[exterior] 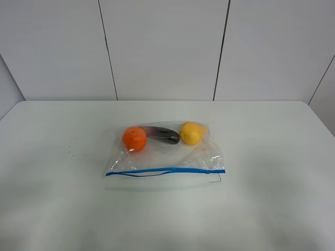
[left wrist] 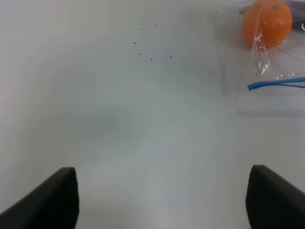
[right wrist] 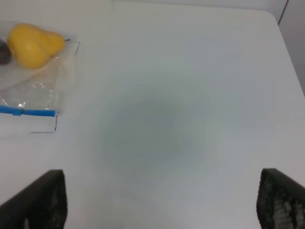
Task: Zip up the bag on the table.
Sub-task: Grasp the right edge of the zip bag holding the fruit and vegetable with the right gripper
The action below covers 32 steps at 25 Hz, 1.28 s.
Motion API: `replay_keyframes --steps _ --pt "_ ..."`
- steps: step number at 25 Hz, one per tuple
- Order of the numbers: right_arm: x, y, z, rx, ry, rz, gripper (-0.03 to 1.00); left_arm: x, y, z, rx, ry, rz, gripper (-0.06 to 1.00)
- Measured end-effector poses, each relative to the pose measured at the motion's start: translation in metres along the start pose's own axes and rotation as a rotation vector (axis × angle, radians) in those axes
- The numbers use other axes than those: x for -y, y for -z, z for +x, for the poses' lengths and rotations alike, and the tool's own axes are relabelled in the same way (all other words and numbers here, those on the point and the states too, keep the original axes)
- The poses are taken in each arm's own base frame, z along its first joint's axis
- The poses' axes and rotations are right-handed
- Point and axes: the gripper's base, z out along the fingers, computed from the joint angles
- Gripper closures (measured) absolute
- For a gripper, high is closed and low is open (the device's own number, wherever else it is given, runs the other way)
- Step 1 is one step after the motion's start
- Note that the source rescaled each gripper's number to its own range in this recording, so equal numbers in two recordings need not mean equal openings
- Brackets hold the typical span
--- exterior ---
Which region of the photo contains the orange fruit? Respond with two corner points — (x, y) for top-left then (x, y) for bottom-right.
(122, 127), (147, 152)

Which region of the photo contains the clear zip bag blue seal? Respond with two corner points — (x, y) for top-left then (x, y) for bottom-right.
(105, 121), (226, 177)

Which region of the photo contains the dark purple eggplant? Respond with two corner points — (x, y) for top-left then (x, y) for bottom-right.
(140, 126), (180, 144)

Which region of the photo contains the yellow pear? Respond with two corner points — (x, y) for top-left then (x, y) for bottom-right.
(180, 121), (207, 146)

